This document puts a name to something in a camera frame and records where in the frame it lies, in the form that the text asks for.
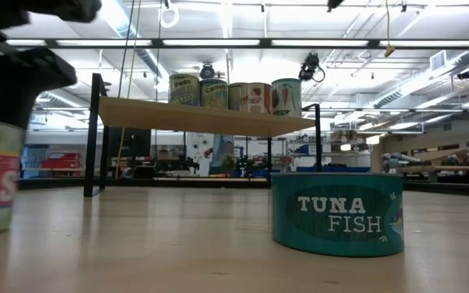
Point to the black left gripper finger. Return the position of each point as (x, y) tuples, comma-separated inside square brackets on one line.
[(18, 85)]

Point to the mixed vegetables tin can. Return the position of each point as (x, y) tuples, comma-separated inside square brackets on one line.
[(286, 97)]

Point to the short tomatoes tin can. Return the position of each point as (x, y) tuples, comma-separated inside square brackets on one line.
[(257, 99)]

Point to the peaches tin can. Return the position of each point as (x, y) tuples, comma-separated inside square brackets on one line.
[(235, 97)]

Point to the carrots tin can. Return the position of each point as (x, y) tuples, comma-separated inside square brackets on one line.
[(213, 94)]

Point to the peas tin can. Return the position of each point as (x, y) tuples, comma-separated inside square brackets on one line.
[(183, 91)]

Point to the teal tuna fish can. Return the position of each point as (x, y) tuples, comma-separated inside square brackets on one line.
[(336, 215)]

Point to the wooden shelf with black legs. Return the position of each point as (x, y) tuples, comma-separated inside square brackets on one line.
[(145, 116)]

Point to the red cart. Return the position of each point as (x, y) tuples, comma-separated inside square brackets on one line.
[(61, 162)]

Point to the grey air vent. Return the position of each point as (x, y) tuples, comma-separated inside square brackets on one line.
[(438, 60)]

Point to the person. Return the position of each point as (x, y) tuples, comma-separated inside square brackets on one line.
[(222, 152)]

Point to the person's hand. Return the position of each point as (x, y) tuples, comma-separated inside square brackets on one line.
[(207, 154)]

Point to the black ceiling-mounted camera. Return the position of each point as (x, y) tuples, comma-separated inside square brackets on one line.
[(309, 67)]

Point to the black overhead frame beam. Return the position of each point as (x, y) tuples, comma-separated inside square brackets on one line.
[(265, 42)]

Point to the black aluminium table frame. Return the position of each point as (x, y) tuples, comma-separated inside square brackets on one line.
[(55, 184)]

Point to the small black ceiling camera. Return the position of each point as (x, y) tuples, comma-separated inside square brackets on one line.
[(466, 74)]

